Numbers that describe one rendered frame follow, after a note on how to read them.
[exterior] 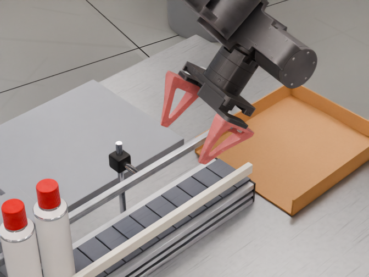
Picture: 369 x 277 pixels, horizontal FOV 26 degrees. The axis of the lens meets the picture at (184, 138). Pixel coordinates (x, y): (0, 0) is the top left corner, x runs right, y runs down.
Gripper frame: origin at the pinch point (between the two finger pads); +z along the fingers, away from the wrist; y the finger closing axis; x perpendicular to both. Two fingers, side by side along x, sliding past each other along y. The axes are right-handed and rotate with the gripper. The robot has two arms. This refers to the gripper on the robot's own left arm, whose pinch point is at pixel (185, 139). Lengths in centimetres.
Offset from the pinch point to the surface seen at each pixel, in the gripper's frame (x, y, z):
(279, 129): 54, -27, 0
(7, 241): -10.4, -8.3, 26.3
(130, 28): 159, -205, 27
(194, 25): 167, -179, 9
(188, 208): 23.2, -11.0, 15.3
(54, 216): -4.8, -9.0, 21.1
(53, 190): -6.9, -9.8, 17.4
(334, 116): 64, -24, -8
